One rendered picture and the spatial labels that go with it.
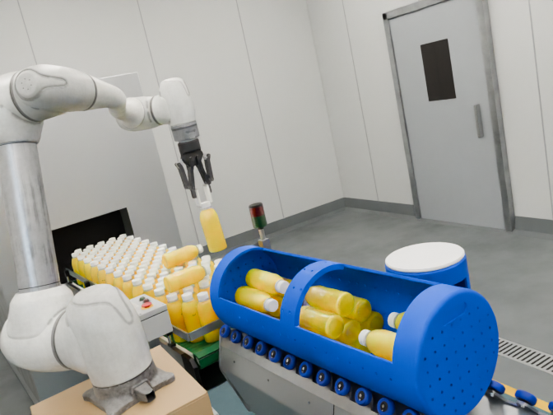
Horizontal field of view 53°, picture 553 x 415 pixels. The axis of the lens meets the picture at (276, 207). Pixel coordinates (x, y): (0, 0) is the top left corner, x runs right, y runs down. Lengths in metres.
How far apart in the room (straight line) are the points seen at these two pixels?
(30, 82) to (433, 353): 1.07
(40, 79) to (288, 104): 5.63
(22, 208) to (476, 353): 1.13
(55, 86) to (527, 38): 4.16
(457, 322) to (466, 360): 0.09
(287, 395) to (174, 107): 0.98
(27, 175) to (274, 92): 5.48
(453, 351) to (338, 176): 6.13
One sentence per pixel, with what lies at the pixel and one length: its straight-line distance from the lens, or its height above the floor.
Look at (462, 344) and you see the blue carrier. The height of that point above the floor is 1.11.
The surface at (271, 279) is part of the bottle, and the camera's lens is 1.72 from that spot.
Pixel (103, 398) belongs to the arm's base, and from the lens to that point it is 1.45.
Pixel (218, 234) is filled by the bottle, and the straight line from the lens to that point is 1.96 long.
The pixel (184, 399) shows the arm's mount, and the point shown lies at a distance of 1.36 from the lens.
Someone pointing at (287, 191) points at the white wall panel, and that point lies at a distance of 6.88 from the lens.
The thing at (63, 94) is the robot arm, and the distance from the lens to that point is 1.44.
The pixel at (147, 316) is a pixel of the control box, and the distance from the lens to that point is 1.92.
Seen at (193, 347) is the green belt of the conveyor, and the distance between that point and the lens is 2.05.
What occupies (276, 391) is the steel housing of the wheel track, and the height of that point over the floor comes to 0.86.
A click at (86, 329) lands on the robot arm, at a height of 1.28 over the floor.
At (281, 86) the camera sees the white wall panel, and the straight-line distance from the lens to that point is 6.88.
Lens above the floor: 1.72
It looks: 12 degrees down
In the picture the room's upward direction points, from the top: 12 degrees counter-clockwise
